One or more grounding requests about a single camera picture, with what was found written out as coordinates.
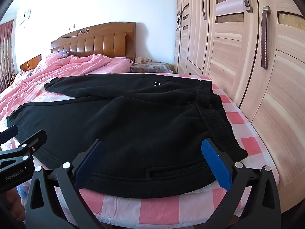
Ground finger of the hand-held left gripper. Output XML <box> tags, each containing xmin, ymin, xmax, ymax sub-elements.
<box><xmin>0</xmin><ymin>130</ymin><xmax>47</xmax><ymax>166</ymax></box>
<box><xmin>0</xmin><ymin>126</ymin><xmax>19</xmax><ymax>144</ymax></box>

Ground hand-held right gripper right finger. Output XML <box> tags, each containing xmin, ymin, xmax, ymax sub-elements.
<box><xmin>201</xmin><ymin>138</ymin><xmax>282</xmax><ymax>229</ymax></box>

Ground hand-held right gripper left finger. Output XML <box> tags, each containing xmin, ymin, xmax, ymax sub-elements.
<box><xmin>25</xmin><ymin>139</ymin><xmax>105</xmax><ymax>229</ymax></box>

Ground black pants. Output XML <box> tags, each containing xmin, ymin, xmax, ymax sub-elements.
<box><xmin>6</xmin><ymin>73</ymin><xmax>249</xmax><ymax>199</ymax></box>

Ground person's left hand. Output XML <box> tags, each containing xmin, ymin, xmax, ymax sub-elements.
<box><xmin>0</xmin><ymin>187</ymin><xmax>25</xmax><ymax>225</ymax></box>

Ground pink checkered bed sheet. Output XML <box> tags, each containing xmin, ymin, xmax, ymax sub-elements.
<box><xmin>0</xmin><ymin>57</ymin><xmax>280</xmax><ymax>229</ymax></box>

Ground brown wooden bedside cabinet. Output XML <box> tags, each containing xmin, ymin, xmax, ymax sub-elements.
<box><xmin>19</xmin><ymin>54</ymin><xmax>42</xmax><ymax>71</ymax></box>

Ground red patterned curtain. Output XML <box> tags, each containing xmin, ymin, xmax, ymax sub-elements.
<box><xmin>0</xmin><ymin>20</ymin><xmax>15</xmax><ymax>94</ymax></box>

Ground pink quilt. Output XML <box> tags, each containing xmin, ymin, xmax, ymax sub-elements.
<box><xmin>0</xmin><ymin>52</ymin><xmax>113</xmax><ymax>105</ymax></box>

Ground floral covered nightstand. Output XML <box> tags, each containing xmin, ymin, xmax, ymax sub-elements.
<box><xmin>130</xmin><ymin>57</ymin><xmax>173</xmax><ymax>74</ymax></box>

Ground light wooden wardrobe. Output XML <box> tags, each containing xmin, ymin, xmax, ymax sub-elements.
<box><xmin>173</xmin><ymin>0</ymin><xmax>305</xmax><ymax>211</ymax></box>

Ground white air conditioner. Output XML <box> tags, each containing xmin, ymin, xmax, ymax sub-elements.
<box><xmin>16</xmin><ymin>8</ymin><xmax>32</xmax><ymax>28</ymax></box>

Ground wooden bed headboard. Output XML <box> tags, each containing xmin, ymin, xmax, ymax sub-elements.
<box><xmin>51</xmin><ymin>22</ymin><xmax>136</xmax><ymax>61</ymax></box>

